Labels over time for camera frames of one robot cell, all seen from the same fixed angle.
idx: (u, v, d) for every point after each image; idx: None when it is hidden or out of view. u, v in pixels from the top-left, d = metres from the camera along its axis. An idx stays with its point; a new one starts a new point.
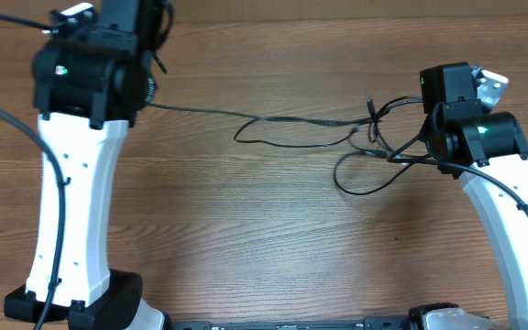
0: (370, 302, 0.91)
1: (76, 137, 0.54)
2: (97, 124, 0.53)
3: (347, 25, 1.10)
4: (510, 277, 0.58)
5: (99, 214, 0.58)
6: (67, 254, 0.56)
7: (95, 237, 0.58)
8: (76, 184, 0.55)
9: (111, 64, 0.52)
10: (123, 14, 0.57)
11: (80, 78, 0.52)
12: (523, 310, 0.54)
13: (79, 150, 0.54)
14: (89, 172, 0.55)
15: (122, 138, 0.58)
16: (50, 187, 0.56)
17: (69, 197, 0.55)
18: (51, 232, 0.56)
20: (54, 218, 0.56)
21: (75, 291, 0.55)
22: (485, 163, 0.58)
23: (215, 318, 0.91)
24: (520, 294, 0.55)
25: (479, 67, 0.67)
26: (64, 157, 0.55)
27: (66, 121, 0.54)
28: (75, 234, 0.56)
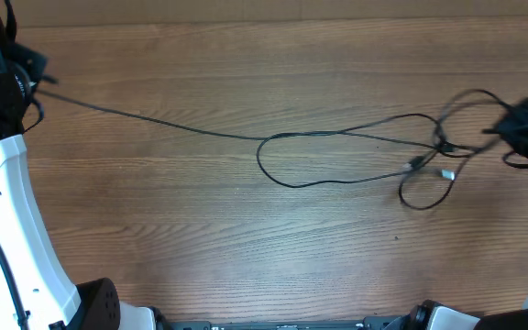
0: (370, 302, 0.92)
1: None
2: None
3: (347, 25, 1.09)
4: None
5: (37, 234, 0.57)
6: (21, 286, 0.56)
7: (43, 257, 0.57)
8: None
9: None
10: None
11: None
12: None
13: None
14: (4, 201, 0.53)
15: (24, 151, 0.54)
16: None
17: None
18: None
20: None
21: (47, 314, 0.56)
22: None
23: (215, 317, 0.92)
24: None
25: None
26: None
27: None
28: (19, 263, 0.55)
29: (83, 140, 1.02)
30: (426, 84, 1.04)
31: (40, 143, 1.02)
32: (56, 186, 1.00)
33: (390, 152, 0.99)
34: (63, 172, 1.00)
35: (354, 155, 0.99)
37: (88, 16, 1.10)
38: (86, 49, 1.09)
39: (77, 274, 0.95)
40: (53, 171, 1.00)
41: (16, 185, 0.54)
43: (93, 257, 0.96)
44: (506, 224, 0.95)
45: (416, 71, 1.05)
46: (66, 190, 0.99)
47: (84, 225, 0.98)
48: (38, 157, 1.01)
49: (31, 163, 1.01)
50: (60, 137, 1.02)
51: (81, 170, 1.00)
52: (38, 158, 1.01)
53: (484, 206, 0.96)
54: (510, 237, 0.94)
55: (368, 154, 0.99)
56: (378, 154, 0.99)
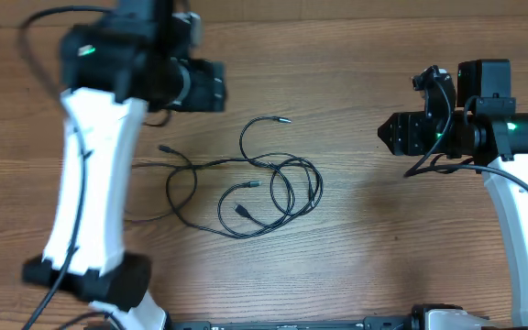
0: (370, 302, 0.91)
1: (100, 105, 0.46)
2: (119, 99, 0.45)
3: (347, 25, 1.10)
4: (516, 270, 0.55)
5: (122, 195, 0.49)
6: (83, 222, 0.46)
7: (117, 215, 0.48)
8: (100, 154, 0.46)
9: (136, 48, 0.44)
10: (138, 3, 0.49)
11: (104, 56, 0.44)
12: (526, 304, 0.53)
13: (106, 123, 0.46)
14: (112, 148, 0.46)
15: (142, 118, 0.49)
16: (70, 156, 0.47)
17: (91, 169, 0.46)
18: (68, 204, 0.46)
20: (73, 190, 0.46)
21: (93, 264, 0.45)
22: (510, 158, 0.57)
23: (215, 318, 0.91)
24: (524, 289, 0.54)
25: (489, 61, 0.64)
26: (88, 126, 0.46)
27: (90, 96, 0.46)
28: (97, 206, 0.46)
29: None
30: None
31: (41, 142, 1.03)
32: (55, 186, 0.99)
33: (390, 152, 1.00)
34: None
35: (353, 155, 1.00)
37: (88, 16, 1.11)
38: None
39: None
40: (52, 171, 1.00)
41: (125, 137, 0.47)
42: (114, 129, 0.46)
43: None
44: None
45: (415, 71, 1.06)
46: None
47: None
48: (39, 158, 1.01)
49: (33, 163, 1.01)
50: (60, 138, 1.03)
51: None
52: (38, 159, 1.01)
53: (484, 206, 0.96)
54: None
55: (368, 154, 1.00)
56: (378, 154, 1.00)
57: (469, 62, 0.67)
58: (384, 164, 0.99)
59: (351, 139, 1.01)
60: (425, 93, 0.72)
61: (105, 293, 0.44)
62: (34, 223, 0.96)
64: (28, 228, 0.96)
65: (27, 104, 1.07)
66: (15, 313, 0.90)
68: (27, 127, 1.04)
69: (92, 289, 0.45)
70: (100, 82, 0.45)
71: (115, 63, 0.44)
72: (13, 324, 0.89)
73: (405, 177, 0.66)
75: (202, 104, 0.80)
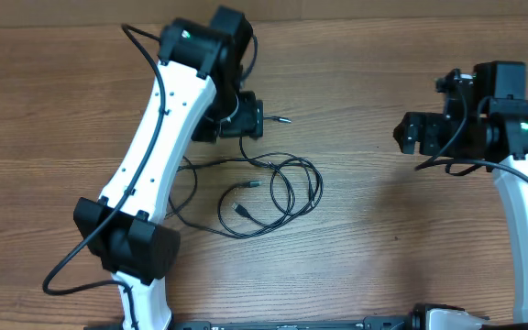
0: (370, 302, 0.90)
1: (184, 80, 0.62)
2: (203, 75, 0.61)
3: (347, 25, 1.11)
4: (522, 269, 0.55)
5: (177, 160, 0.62)
6: (148, 169, 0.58)
7: (170, 174, 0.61)
8: (174, 116, 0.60)
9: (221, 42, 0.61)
10: (229, 20, 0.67)
11: (197, 42, 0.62)
12: None
13: (185, 91, 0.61)
14: (185, 111, 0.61)
15: (205, 104, 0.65)
16: (149, 115, 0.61)
17: (165, 126, 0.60)
18: (139, 149, 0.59)
20: (147, 139, 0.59)
21: (146, 203, 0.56)
22: (521, 157, 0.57)
23: (215, 318, 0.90)
24: None
25: (507, 62, 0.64)
26: (170, 94, 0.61)
27: (179, 70, 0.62)
28: (160, 157, 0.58)
29: (83, 140, 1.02)
30: (426, 83, 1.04)
31: (42, 142, 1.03)
32: (56, 186, 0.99)
33: (390, 152, 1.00)
34: (63, 172, 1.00)
35: (353, 155, 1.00)
37: (90, 16, 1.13)
38: (86, 49, 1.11)
39: (76, 273, 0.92)
40: (52, 171, 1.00)
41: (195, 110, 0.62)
42: (192, 97, 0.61)
43: (92, 256, 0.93)
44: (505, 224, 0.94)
45: (415, 71, 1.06)
46: (66, 190, 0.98)
47: None
48: (40, 158, 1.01)
49: (33, 163, 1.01)
50: (61, 137, 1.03)
51: (80, 170, 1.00)
52: (38, 158, 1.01)
53: (484, 206, 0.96)
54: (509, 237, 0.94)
55: (368, 154, 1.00)
56: (378, 153, 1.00)
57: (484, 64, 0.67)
58: (384, 165, 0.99)
59: (351, 139, 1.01)
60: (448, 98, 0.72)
61: (150, 235, 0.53)
62: (34, 222, 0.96)
64: (28, 228, 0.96)
65: (27, 103, 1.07)
66: (15, 313, 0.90)
68: (27, 127, 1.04)
69: (137, 230, 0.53)
70: (190, 61, 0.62)
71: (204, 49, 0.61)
72: (11, 324, 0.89)
73: (417, 169, 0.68)
75: (241, 126, 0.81)
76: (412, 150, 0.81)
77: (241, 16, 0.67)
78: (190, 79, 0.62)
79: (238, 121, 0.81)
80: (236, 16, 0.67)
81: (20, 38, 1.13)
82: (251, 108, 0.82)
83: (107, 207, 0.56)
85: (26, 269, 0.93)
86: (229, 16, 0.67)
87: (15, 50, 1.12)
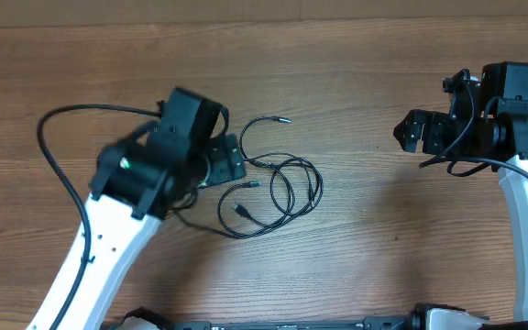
0: (370, 302, 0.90)
1: (114, 226, 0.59)
2: (138, 214, 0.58)
3: (347, 25, 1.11)
4: (523, 269, 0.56)
5: (106, 299, 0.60)
6: (64, 323, 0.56)
7: (97, 318, 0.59)
8: (97, 264, 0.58)
9: (166, 172, 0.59)
10: (181, 119, 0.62)
11: (138, 172, 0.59)
12: None
13: (114, 234, 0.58)
14: (114, 258, 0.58)
15: (148, 236, 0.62)
16: (73, 259, 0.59)
17: (85, 276, 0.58)
18: (55, 303, 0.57)
20: (66, 288, 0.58)
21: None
22: (527, 156, 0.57)
23: (215, 318, 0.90)
24: None
25: (519, 63, 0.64)
26: (97, 237, 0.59)
27: (111, 208, 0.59)
28: (82, 307, 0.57)
29: (83, 140, 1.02)
30: (426, 83, 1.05)
31: (42, 142, 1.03)
32: (55, 186, 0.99)
33: (390, 152, 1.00)
34: (63, 172, 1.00)
35: (353, 155, 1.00)
37: (89, 17, 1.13)
38: (86, 49, 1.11)
39: None
40: (52, 171, 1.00)
41: (126, 252, 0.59)
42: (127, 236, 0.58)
43: None
44: (505, 224, 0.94)
45: (415, 71, 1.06)
46: (66, 190, 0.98)
47: None
48: (40, 158, 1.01)
49: (33, 163, 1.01)
50: (61, 137, 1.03)
51: (80, 170, 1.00)
52: (38, 159, 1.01)
53: (484, 206, 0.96)
54: (509, 237, 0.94)
55: (368, 154, 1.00)
56: (378, 154, 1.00)
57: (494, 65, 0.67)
58: (384, 165, 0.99)
59: (351, 140, 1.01)
60: (455, 98, 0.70)
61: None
62: (34, 222, 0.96)
64: (28, 228, 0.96)
65: (27, 104, 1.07)
66: (15, 313, 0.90)
68: (27, 127, 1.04)
69: None
70: (127, 191, 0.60)
71: (145, 182, 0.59)
72: (12, 324, 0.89)
73: (421, 166, 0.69)
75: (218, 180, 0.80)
76: (415, 149, 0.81)
77: (198, 105, 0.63)
78: (121, 220, 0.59)
79: (212, 177, 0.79)
80: (192, 106, 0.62)
81: (19, 39, 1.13)
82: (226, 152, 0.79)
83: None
85: (26, 269, 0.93)
86: (184, 111, 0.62)
87: (15, 50, 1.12)
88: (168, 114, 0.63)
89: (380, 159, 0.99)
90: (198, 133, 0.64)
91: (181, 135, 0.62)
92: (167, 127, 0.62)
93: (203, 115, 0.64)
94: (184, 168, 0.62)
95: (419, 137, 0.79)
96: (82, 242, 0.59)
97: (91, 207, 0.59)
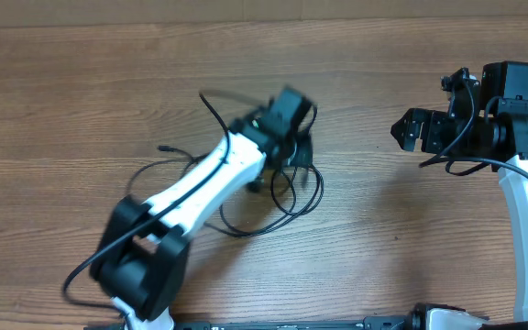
0: (370, 302, 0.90)
1: (247, 148, 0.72)
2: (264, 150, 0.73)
3: (347, 25, 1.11)
4: (523, 269, 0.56)
5: (217, 200, 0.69)
6: (194, 196, 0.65)
7: (208, 210, 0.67)
8: (231, 166, 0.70)
9: (275, 141, 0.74)
10: (287, 108, 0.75)
11: (257, 133, 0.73)
12: None
13: (246, 153, 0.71)
14: (241, 166, 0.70)
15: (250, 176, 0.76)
16: (212, 159, 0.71)
17: (221, 171, 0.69)
18: (194, 180, 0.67)
20: (200, 176, 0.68)
21: (183, 220, 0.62)
22: (527, 156, 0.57)
23: (215, 318, 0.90)
24: None
25: (519, 62, 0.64)
26: (232, 152, 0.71)
27: (241, 143, 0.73)
28: (207, 192, 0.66)
29: (83, 140, 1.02)
30: (425, 83, 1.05)
31: (41, 142, 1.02)
32: (55, 186, 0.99)
33: (390, 152, 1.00)
34: (63, 172, 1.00)
35: (353, 155, 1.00)
37: (90, 17, 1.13)
38: (86, 49, 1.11)
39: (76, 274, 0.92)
40: (52, 171, 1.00)
41: (247, 170, 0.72)
42: (242, 173, 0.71)
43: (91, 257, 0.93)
44: (505, 224, 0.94)
45: (416, 71, 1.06)
46: (65, 190, 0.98)
47: (84, 225, 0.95)
48: (39, 158, 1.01)
49: (33, 163, 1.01)
50: (60, 137, 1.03)
51: (80, 170, 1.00)
52: (38, 158, 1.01)
53: (484, 206, 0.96)
54: (509, 237, 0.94)
55: (368, 154, 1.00)
56: (378, 153, 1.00)
57: (495, 64, 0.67)
58: (384, 165, 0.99)
59: (351, 140, 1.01)
60: (452, 95, 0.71)
61: (179, 253, 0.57)
62: (34, 222, 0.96)
64: (28, 228, 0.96)
65: (27, 103, 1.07)
66: (15, 313, 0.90)
68: (27, 127, 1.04)
69: (170, 243, 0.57)
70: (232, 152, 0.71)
71: (261, 142, 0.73)
72: (11, 324, 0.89)
73: (421, 165, 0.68)
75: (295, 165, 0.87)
76: (412, 149, 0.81)
77: (299, 101, 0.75)
78: (249, 150, 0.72)
79: (297, 159, 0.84)
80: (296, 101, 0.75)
81: (20, 38, 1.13)
82: (309, 146, 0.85)
83: (148, 212, 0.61)
85: (26, 269, 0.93)
86: (291, 101, 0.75)
87: (15, 50, 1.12)
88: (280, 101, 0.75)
89: (380, 159, 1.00)
90: (297, 122, 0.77)
91: (285, 119, 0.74)
92: (275, 113, 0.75)
93: (305, 110, 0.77)
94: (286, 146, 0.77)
95: (417, 137, 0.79)
96: (220, 152, 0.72)
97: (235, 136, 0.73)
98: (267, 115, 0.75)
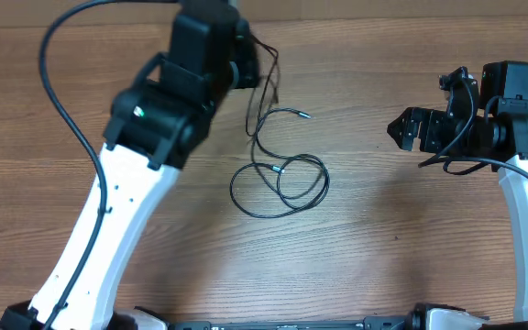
0: (370, 302, 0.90)
1: (134, 179, 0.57)
2: (155, 165, 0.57)
3: (347, 24, 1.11)
4: (523, 268, 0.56)
5: (125, 247, 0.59)
6: (81, 280, 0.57)
7: (113, 269, 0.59)
8: (115, 214, 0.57)
9: (183, 120, 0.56)
10: (190, 55, 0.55)
11: (153, 121, 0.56)
12: None
13: (131, 187, 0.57)
14: (132, 207, 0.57)
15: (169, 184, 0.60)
16: (92, 209, 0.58)
17: (104, 226, 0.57)
18: (76, 250, 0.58)
20: (84, 239, 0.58)
21: (75, 323, 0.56)
22: (527, 156, 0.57)
23: (215, 318, 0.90)
24: None
25: (519, 61, 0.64)
26: (115, 188, 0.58)
27: (127, 158, 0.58)
28: (95, 264, 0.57)
29: None
30: (426, 83, 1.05)
31: (41, 142, 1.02)
32: (55, 186, 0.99)
33: (390, 152, 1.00)
34: (63, 172, 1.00)
35: (353, 155, 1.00)
37: (90, 17, 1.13)
38: (86, 49, 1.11)
39: None
40: (52, 171, 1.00)
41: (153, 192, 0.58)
42: (147, 197, 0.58)
43: None
44: (505, 224, 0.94)
45: (416, 71, 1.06)
46: (65, 190, 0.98)
47: None
48: (39, 158, 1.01)
49: (33, 163, 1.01)
50: (60, 137, 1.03)
51: (80, 170, 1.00)
52: (38, 158, 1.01)
53: (484, 206, 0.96)
54: (509, 237, 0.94)
55: (368, 154, 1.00)
56: (378, 153, 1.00)
57: (494, 64, 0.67)
58: (384, 165, 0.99)
59: (351, 140, 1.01)
60: (452, 94, 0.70)
61: None
62: (34, 222, 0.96)
64: (28, 228, 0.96)
65: (27, 103, 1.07)
66: None
68: (27, 127, 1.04)
69: None
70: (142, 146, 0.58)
71: (161, 132, 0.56)
72: None
73: (420, 165, 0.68)
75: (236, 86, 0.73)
76: (411, 148, 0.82)
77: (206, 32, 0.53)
78: (140, 177, 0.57)
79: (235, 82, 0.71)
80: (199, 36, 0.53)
81: (18, 38, 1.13)
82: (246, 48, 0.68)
83: (34, 322, 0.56)
85: (26, 269, 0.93)
86: (192, 39, 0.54)
87: (14, 50, 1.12)
88: (177, 43, 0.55)
89: (380, 159, 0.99)
90: (213, 60, 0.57)
91: (192, 74, 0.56)
92: (178, 62, 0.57)
93: (216, 36, 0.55)
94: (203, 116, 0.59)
95: (416, 135, 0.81)
96: (98, 191, 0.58)
97: (109, 164, 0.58)
98: (168, 68, 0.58)
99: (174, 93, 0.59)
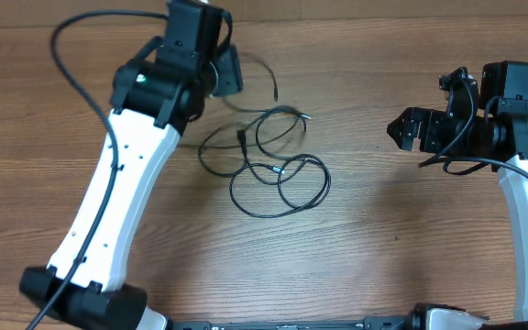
0: (370, 302, 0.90)
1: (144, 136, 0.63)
2: (161, 123, 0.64)
3: (346, 25, 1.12)
4: (524, 268, 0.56)
5: (138, 203, 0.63)
6: (97, 235, 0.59)
7: (127, 225, 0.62)
8: (127, 170, 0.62)
9: (181, 85, 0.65)
10: (186, 33, 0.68)
11: (154, 86, 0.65)
12: None
13: (143, 145, 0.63)
14: (144, 162, 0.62)
15: (172, 146, 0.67)
16: (104, 169, 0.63)
17: (116, 182, 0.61)
18: (91, 207, 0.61)
20: (99, 196, 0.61)
21: (94, 275, 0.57)
22: (527, 156, 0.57)
23: (215, 318, 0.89)
24: None
25: (519, 61, 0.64)
26: (125, 148, 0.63)
27: (136, 118, 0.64)
28: (112, 217, 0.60)
29: (83, 140, 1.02)
30: (426, 83, 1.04)
31: (41, 142, 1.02)
32: (55, 186, 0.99)
33: (390, 152, 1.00)
34: (63, 172, 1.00)
35: (353, 155, 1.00)
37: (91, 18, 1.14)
38: (86, 49, 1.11)
39: None
40: (52, 171, 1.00)
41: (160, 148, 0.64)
42: (155, 154, 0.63)
43: None
44: (504, 224, 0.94)
45: (416, 71, 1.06)
46: (66, 190, 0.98)
47: None
48: (39, 157, 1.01)
49: (33, 163, 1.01)
50: (60, 137, 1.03)
51: (80, 170, 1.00)
52: (38, 159, 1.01)
53: (484, 206, 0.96)
54: (509, 237, 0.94)
55: (368, 154, 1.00)
56: (378, 153, 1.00)
57: (494, 64, 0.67)
58: (384, 165, 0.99)
59: (352, 140, 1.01)
60: (452, 95, 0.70)
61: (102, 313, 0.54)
62: (34, 222, 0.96)
64: (28, 228, 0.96)
65: (27, 103, 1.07)
66: (15, 313, 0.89)
68: (27, 127, 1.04)
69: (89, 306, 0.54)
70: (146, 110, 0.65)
71: (162, 93, 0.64)
72: (10, 324, 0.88)
73: (420, 165, 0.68)
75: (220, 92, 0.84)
76: (410, 148, 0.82)
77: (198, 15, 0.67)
78: (150, 136, 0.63)
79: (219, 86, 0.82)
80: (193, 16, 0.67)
81: (20, 39, 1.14)
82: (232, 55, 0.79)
83: (54, 280, 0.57)
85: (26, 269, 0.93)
86: (186, 18, 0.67)
87: (15, 50, 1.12)
88: (173, 27, 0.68)
89: (380, 159, 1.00)
90: (203, 44, 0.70)
91: (186, 49, 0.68)
92: (174, 41, 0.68)
93: (207, 19, 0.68)
94: (198, 89, 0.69)
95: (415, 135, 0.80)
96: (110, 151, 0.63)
97: (121, 125, 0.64)
98: (164, 49, 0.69)
99: (169, 67, 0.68)
